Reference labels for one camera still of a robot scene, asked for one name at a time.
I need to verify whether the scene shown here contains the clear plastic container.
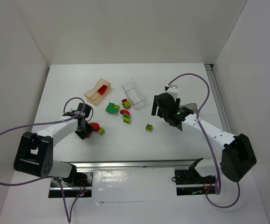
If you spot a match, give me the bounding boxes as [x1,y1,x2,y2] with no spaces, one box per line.
[122,81,146,110]

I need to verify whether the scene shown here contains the lime square lego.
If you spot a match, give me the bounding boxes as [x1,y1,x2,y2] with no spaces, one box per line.
[145,124,153,132]

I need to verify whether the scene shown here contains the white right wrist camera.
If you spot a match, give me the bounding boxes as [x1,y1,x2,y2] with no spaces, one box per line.
[165,84,179,101]

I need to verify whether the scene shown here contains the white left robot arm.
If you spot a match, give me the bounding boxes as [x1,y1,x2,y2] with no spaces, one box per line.
[14,103,93,182]

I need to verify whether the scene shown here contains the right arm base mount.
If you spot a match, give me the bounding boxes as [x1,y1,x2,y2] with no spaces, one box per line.
[171,158,216,196]

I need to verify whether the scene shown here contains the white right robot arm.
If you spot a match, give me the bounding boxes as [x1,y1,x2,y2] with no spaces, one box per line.
[152,93,257,182]

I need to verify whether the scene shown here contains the large red round lego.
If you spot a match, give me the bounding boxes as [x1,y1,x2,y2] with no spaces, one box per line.
[90,122,100,132]

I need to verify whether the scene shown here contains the lime 2x2 lego brick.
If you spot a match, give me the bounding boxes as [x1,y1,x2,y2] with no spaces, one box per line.
[122,100,131,109]

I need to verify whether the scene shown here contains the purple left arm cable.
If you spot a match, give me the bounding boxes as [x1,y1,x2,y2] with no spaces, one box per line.
[0,97,91,224]

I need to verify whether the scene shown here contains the red lego plate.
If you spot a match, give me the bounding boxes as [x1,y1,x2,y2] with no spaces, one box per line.
[97,85,108,95]

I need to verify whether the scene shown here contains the red curved lego brick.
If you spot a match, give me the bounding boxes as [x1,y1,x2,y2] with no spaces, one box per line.
[120,109,130,115]

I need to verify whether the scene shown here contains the aluminium side rail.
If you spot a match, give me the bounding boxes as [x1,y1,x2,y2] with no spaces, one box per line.
[204,64,232,133]

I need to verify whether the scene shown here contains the aluminium front rail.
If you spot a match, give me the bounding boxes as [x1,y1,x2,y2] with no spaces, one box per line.
[70,159,196,169]

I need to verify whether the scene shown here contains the dark grey translucent container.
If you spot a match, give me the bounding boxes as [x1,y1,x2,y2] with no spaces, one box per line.
[183,103,198,113]

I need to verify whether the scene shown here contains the lime small lego brick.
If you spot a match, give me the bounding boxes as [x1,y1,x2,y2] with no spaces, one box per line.
[97,127,105,135]

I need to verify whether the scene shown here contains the lime curved lego brick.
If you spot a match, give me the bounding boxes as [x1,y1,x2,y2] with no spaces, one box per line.
[123,116,131,124]

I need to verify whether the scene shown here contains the orange translucent plastic container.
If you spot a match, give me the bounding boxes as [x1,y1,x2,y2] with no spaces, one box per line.
[84,78,111,106]

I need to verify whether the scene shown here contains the green L-shaped lego plate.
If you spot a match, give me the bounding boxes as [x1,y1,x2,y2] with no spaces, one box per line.
[105,103,118,114]

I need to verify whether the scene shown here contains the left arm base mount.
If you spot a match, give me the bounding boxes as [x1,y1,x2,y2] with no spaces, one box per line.
[48,170,93,198]

